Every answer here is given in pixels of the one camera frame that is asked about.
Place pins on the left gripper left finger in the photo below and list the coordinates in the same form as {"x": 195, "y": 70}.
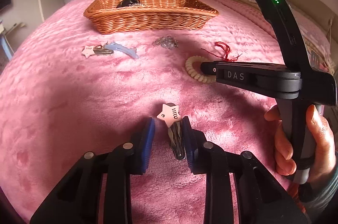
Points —
{"x": 142, "y": 145}

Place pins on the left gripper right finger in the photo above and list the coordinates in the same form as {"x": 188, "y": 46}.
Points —
{"x": 198, "y": 158}

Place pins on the pink star hair clip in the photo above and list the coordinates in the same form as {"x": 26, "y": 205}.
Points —
{"x": 171, "y": 117}

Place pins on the black smart watch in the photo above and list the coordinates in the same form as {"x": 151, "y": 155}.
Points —
{"x": 128, "y": 3}

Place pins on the grey striped sleeve forearm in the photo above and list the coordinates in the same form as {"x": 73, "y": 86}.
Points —
{"x": 321, "y": 204}

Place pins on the crystal silver jewelry cluster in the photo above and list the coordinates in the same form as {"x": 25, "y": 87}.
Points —
{"x": 167, "y": 42}

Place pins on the person's right hand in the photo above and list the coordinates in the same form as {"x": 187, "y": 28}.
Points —
{"x": 325, "y": 154}

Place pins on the pink patterned pillow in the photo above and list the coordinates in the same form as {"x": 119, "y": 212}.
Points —
{"x": 316, "y": 40}

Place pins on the pink plush bedspread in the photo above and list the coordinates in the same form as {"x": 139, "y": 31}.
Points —
{"x": 56, "y": 104}

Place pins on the light blue hair clip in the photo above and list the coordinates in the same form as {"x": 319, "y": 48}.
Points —
{"x": 118, "y": 47}

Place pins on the woven wicker basket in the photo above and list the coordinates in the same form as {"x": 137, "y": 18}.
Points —
{"x": 149, "y": 15}

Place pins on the white desk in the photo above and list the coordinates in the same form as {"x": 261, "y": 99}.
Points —
{"x": 5, "y": 44}

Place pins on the small wooden wall shelf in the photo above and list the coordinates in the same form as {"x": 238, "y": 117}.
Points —
{"x": 15, "y": 27}

